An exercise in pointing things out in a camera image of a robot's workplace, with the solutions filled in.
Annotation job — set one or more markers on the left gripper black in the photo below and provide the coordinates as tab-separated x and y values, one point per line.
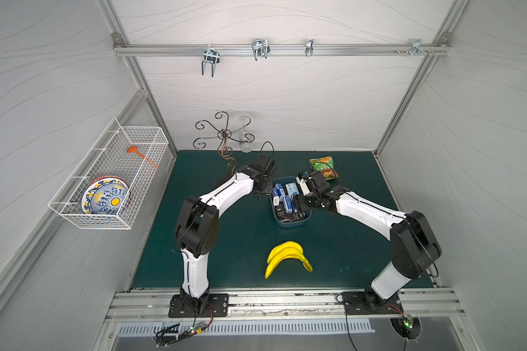
267	180

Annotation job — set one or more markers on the teal plastic storage box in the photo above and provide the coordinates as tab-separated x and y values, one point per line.
288	212

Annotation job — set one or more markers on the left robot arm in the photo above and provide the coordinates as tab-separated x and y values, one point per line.
198	224

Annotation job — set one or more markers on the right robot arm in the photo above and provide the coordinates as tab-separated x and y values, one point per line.
413	244

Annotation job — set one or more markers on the green snack bag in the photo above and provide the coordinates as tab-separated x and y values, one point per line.
325	165

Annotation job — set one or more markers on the white blue tissue pack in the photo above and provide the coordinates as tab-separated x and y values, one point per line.
291	189

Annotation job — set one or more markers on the clear glass cup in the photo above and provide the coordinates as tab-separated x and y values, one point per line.
244	137

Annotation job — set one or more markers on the yellow banana bunch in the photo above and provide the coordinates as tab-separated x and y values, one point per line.
289	250

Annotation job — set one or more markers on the metal scroll stand dark base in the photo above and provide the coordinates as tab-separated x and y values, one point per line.
224	135

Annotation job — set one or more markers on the metal double hook middle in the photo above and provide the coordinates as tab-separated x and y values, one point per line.
260	48

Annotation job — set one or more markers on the metal double hook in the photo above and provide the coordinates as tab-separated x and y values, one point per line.
211	58
260	48

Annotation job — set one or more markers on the metal double hook left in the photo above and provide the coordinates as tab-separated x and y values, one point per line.
211	58

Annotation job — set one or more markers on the orange plastic spoon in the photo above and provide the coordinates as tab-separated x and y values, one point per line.
135	150

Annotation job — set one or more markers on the small metal hook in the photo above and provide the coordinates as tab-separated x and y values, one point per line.
309	48

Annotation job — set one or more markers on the blue yellow patterned plate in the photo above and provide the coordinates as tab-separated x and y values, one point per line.
105	196

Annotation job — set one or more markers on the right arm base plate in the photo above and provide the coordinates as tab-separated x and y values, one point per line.
355	302

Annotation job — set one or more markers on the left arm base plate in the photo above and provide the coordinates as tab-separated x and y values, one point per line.
185	306

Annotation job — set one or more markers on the white wire basket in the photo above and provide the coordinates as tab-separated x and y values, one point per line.
109	157

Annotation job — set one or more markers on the metal bracket hook right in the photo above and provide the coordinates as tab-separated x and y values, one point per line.
416	49

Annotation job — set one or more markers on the aluminium top rail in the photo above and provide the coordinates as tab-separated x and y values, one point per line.
294	50

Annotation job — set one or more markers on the aluminium rail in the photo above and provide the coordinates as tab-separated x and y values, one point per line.
266	304
294	50

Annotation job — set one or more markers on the aluminium front rail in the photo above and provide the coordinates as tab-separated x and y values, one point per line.
266	304

